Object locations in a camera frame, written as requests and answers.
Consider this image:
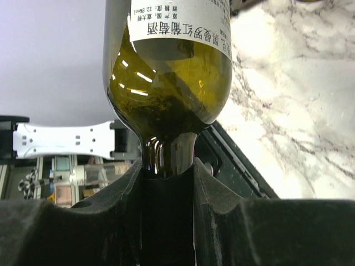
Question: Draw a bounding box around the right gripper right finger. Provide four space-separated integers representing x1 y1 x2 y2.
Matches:
194 159 354 265

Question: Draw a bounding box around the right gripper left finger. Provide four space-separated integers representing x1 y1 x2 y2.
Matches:
1 160 141 265

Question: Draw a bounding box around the green bottle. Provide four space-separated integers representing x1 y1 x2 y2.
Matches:
103 1 232 265

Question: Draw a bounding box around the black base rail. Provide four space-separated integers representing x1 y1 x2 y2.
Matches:
195 121 278 198

